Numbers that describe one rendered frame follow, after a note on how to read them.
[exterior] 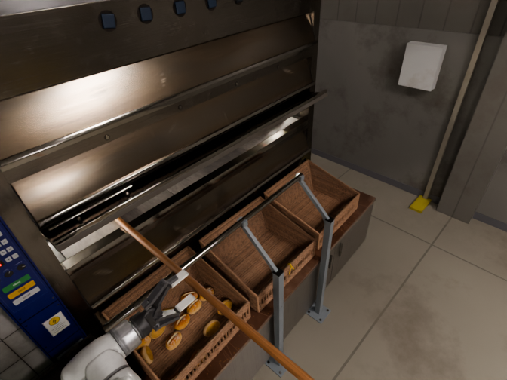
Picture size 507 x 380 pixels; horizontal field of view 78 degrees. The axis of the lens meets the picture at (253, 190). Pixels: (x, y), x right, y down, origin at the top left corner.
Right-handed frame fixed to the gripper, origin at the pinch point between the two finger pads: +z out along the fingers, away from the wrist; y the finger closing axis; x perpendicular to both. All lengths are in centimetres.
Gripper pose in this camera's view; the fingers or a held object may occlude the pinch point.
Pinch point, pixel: (187, 286)
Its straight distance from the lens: 115.4
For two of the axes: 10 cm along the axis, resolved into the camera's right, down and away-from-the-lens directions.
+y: 0.5, 7.9, 6.0
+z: 6.7, -4.8, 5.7
